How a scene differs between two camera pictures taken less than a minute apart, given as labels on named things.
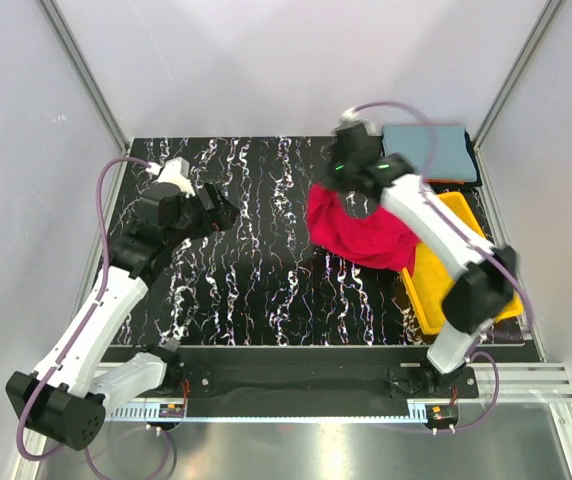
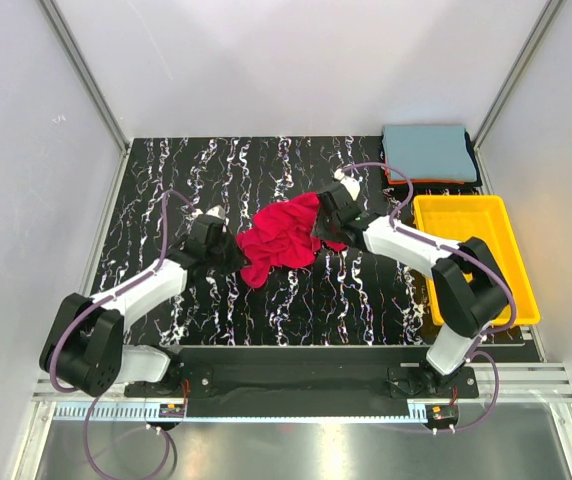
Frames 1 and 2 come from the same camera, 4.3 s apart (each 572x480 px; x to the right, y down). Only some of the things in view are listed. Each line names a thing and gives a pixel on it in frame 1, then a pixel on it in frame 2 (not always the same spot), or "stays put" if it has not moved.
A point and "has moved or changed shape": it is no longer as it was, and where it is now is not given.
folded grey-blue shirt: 438,152 stays put
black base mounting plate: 319,376 stays put
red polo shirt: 380,239 has moved or changed shape
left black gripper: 211,207 to 225,248
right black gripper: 336,176 to 324,220
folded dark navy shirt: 478,182 stays put
